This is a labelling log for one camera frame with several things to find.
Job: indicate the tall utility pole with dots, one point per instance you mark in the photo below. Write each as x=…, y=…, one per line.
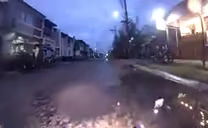
x=126, y=26

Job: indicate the row of buildings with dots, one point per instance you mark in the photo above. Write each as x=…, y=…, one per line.
x=28, y=36

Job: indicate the pale concrete kerb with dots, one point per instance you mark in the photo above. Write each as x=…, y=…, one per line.
x=172, y=78

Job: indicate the dark trees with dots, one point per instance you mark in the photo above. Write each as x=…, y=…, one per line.
x=133, y=45

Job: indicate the lit building with fence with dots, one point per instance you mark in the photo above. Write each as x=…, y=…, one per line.
x=192, y=36

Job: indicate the street lamp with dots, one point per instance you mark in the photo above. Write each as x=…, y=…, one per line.
x=115, y=14

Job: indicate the grass verge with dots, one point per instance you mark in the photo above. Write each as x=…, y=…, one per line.
x=188, y=70

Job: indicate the thin pole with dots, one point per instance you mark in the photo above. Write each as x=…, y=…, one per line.
x=202, y=43

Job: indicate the wet dark asphalt road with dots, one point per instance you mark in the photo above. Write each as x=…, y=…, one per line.
x=75, y=80

